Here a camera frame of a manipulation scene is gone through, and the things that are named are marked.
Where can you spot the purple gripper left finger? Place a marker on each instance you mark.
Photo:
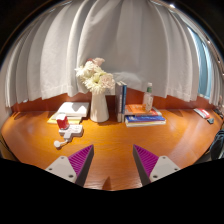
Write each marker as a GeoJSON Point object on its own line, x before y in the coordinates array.
{"type": "Point", "coordinates": [75, 167]}

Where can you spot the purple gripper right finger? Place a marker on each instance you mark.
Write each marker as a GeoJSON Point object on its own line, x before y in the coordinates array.
{"type": "Point", "coordinates": [152, 167]}

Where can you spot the red charger plug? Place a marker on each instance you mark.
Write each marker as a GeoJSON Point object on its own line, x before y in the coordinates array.
{"type": "Point", "coordinates": [62, 121]}

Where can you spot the white power strip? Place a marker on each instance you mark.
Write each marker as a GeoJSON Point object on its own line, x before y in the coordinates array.
{"type": "Point", "coordinates": [72, 131]}

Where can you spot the yellow book under white book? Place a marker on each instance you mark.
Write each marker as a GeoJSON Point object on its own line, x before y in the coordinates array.
{"type": "Point", "coordinates": [71, 119]}

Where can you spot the blue flat book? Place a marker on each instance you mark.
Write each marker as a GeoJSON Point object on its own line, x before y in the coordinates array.
{"type": "Point", "coordinates": [139, 121]}

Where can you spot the open white book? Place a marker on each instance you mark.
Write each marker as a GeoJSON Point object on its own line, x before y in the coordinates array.
{"type": "Point", "coordinates": [79, 109]}

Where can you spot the white ceramic vase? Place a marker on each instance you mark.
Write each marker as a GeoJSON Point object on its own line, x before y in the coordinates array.
{"type": "Point", "coordinates": [99, 111]}

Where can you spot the orange flat book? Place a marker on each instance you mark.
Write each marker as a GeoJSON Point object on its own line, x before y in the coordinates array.
{"type": "Point", "coordinates": [138, 110]}

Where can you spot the clear plastic bottle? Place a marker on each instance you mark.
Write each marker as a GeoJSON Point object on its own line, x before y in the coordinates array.
{"type": "Point", "coordinates": [148, 98]}

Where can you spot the dark chair at right edge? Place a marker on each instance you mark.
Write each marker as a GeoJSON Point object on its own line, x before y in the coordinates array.
{"type": "Point", "coordinates": [217, 147]}

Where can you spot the red white book far right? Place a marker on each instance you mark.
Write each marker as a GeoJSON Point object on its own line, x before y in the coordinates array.
{"type": "Point", "coordinates": [202, 112]}

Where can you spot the small dark object right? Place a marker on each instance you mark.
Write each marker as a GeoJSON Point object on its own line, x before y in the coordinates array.
{"type": "Point", "coordinates": [210, 120]}

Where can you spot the blue upright book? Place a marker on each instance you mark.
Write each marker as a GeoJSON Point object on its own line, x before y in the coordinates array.
{"type": "Point", "coordinates": [124, 85]}

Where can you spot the grey upright book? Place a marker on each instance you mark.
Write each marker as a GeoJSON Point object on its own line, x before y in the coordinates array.
{"type": "Point", "coordinates": [118, 100]}

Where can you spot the white flower bouquet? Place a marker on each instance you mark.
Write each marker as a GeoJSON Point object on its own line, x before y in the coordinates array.
{"type": "Point", "coordinates": [93, 77]}

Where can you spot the teal curtain strip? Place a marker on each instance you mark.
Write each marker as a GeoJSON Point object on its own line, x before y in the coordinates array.
{"type": "Point", "coordinates": [204, 62]}

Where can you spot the white curtain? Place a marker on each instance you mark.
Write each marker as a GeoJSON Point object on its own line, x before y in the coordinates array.
{"type": "Point", "coordinates": [141, 42]}

